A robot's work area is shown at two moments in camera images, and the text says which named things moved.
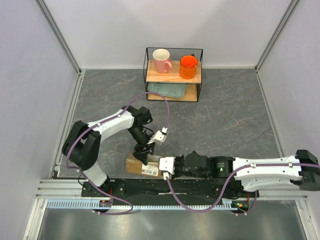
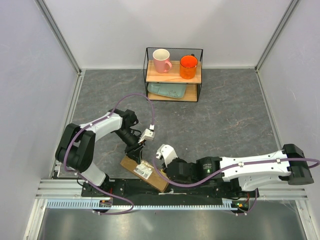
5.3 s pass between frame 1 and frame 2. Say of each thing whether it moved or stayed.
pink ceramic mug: stayed
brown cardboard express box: moved
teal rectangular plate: stayed
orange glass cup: stayed
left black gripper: moved
